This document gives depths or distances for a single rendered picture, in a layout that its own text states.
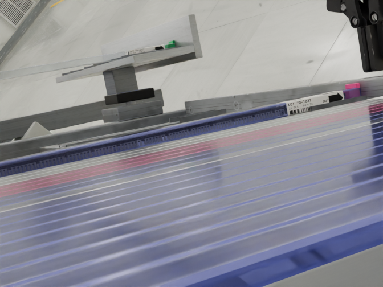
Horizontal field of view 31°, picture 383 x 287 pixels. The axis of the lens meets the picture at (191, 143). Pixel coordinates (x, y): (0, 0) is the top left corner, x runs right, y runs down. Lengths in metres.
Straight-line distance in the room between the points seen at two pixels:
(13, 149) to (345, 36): 1.70
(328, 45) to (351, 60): 0.19
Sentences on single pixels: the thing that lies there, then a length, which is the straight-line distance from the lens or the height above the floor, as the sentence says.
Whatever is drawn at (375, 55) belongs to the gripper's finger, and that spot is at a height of 0.73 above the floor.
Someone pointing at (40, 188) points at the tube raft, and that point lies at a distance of 0.27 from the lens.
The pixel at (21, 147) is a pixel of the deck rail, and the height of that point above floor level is 0.87.
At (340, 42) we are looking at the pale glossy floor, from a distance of 2.33.
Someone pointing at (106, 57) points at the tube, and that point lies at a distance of 1.01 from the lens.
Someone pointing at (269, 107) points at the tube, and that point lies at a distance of 0.54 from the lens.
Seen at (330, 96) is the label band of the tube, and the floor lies 0.75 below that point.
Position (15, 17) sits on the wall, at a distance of 8.59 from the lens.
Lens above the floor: 1.03
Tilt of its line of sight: 23 degrees down
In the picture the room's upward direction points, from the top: 50 degrees counter-clockwise
